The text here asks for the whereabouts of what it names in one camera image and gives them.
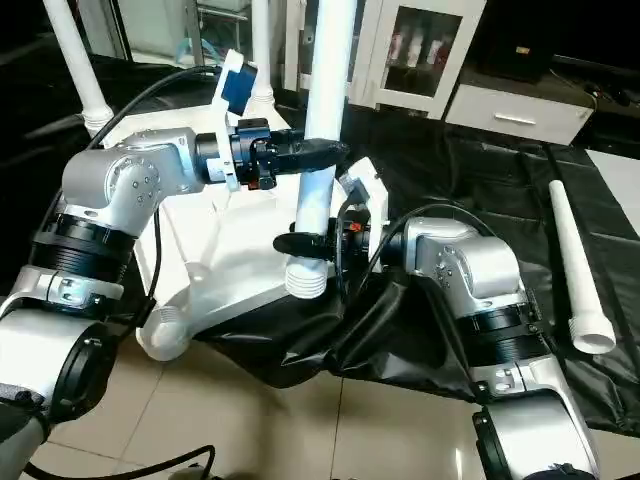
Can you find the white plastic table top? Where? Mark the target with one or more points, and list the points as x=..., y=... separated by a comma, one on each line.
x=235, y=265

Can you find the white plastic table leg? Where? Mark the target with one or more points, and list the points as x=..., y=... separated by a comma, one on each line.
x=327, y=75
x=575, y=260
x=261, y=50
x=75, y=60

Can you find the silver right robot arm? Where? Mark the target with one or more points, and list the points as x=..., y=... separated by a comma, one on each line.
x=475, y=270

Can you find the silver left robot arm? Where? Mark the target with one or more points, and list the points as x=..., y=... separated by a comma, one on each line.
x=115, y=180

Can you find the white glass door cabinet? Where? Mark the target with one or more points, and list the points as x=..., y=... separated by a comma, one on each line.
x=380, y=60

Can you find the black work mat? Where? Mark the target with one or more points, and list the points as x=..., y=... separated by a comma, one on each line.
x=450, y=175

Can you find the teal plastic bag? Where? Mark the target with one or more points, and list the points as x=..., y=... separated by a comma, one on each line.
x=182, y=47

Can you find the metal framed glass panel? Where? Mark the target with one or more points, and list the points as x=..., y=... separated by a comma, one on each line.
x=117, y=30

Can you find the white drawer unit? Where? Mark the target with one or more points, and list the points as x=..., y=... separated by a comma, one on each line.
x=520, y=115

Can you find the black speaker box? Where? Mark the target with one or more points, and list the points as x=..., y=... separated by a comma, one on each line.
x=520, y=55

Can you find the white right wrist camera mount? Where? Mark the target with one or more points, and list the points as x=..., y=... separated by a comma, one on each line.
x=375, y=200

